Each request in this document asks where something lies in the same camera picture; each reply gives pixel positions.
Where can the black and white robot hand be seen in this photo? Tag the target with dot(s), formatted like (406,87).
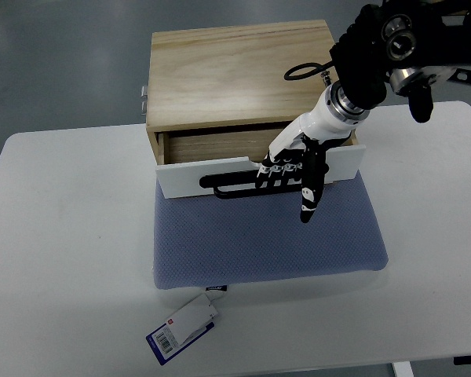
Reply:
(302,146)

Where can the white top drawer black handle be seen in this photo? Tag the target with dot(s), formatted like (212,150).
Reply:
(196,165)

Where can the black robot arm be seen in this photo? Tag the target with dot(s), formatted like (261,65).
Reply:
(405,45)

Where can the wooden drawer cabinet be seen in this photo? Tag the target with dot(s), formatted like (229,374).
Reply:
(220,92)

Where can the blue mesh cushion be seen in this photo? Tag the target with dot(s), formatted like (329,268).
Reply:
(204,241)

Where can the grey table edge clamp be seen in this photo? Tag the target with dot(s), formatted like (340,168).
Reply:
(144,99)

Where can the white and blue product tag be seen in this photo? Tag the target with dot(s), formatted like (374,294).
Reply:
(181,329)

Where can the white table leg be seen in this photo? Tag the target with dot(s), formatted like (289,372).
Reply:
(402,369)

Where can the black object at table edge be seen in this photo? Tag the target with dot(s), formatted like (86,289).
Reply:
(463,360)

